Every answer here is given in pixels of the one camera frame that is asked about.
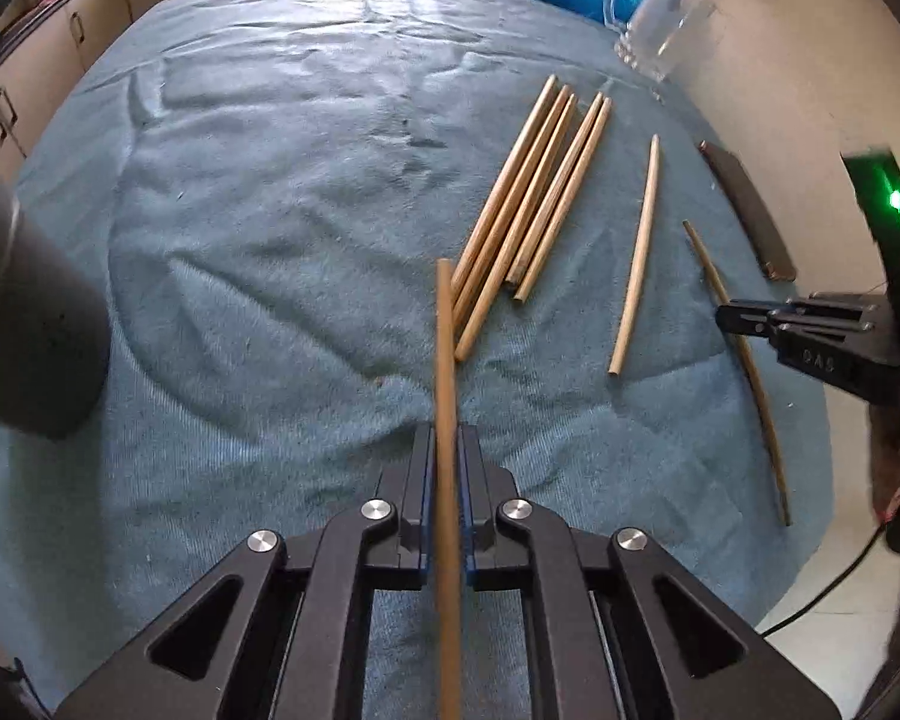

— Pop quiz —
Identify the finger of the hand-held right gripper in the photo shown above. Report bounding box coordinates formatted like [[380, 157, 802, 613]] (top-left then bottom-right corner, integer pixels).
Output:
[[731, 292, 886, 316], [716, 304, 900, 406]]

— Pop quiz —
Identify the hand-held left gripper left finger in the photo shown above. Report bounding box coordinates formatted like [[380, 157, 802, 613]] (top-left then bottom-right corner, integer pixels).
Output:
[[52, 424, 436, 720]]

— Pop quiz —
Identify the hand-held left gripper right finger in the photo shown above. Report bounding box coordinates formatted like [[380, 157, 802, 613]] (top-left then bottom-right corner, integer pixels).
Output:
[[457, 424, 845, 720]]

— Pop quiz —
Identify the dark thin chopstick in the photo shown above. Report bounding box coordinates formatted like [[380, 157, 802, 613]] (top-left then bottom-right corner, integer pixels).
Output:
[[682, 220, 794, 527]]

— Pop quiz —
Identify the long brown chopstick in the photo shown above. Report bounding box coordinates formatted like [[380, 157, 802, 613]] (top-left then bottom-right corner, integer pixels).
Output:
[[435, 259, 464, 720]]

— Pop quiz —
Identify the bunch of wooden chopsticks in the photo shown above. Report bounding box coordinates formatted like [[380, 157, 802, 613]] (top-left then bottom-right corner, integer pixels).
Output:
[[450, 75, 661, 376]]

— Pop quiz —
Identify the dark grey chopstick holder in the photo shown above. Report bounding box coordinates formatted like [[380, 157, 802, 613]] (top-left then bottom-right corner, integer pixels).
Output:
[[0, 172, 113, 440]]

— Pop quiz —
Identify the black smartphone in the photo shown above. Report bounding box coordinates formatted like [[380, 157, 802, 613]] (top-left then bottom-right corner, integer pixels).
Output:
[[699, 141, 797, 284]]

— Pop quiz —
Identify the blue towel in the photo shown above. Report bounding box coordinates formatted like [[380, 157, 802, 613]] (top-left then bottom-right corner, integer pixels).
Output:
[[0, 0, 830, 720]]

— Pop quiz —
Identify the clear glass mug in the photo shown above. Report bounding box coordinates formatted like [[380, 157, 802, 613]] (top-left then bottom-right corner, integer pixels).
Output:
[[604, 0, 721, 83]]

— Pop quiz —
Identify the thin black cable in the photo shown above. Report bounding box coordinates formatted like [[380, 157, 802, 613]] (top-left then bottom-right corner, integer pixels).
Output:
[[761, 521, 890, 635]]

